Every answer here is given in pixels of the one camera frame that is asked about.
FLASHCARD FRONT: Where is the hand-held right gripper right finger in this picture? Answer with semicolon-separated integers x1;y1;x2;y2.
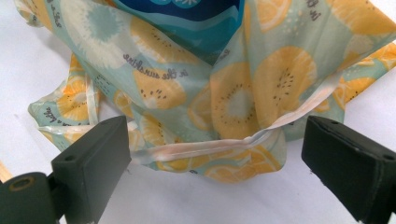
301;115;396;224

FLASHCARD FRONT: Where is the white table mat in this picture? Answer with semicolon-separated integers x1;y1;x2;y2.
0;0;396;224

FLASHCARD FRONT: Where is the blue packet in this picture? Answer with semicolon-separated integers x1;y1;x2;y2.
111;0;246;65

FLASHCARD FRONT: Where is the fruit print fabric bag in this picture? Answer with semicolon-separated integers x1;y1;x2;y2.
13;0;396;185

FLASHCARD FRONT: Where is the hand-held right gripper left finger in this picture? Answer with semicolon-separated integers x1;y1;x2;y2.
49;115;133;224

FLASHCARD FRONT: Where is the light wooden table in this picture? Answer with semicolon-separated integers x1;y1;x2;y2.
0;160;14;184

